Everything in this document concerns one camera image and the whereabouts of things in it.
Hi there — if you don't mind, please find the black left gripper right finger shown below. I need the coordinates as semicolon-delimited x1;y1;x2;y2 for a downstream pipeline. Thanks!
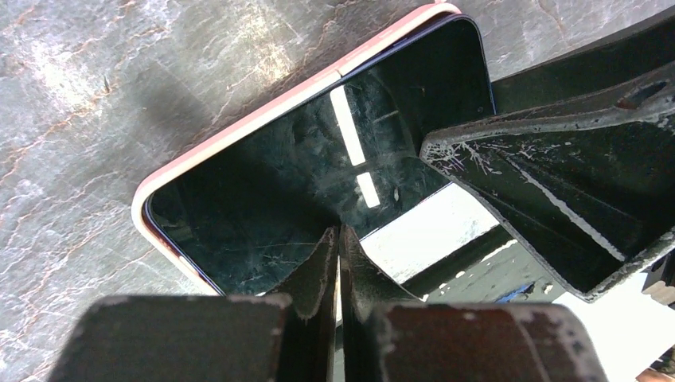
340;226;607;381

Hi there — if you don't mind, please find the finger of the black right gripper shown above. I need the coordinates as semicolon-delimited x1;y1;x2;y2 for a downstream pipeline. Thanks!
419;10;674;302

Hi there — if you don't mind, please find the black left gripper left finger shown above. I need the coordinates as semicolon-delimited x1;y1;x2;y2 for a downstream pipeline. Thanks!
49;227;339;381

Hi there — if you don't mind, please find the blue smartphone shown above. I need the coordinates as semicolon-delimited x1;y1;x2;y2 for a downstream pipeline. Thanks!
142;14;495;294

